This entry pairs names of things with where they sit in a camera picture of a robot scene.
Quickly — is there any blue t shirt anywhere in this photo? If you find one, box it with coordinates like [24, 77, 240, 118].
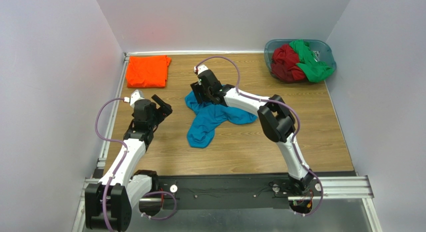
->
[184, 91, 258, 149]

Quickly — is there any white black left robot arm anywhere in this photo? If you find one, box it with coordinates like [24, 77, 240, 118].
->
[84, 90, 173, 232]

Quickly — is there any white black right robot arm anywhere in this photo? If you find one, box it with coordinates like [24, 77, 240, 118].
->
[190, 66, 314, 195]

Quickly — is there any folded orange t shirt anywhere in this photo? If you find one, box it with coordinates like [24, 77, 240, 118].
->
[125, 55, 172, 89]

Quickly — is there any dark red t shirt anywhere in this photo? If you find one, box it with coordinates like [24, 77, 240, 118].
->
[270, 44, 308, 84]

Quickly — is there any green t shirt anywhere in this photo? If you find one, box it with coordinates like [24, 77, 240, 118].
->
[289, 39, 336, 83]

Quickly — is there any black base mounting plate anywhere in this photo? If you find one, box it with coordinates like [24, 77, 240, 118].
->
[93, 170, 357, 211]

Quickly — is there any translucent teal plastic bin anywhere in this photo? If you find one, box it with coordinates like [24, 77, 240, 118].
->
[264, 39, 337, 84]

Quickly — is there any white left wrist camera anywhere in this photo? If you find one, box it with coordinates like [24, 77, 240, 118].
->
[123, 89, 145, 108]

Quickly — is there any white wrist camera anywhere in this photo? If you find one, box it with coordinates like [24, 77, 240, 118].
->
[123, 89, 145, 108]
[193, 64, 209, 76]

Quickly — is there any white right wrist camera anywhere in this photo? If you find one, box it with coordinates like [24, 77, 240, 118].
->
[193, 64, 209, 76]

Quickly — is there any aluminium left side rail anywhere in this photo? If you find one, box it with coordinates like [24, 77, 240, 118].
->
[96, 52, 129, 169]

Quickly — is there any aluminium front frame rail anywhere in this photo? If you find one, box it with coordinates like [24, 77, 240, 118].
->
[79, 175, 375, 202]

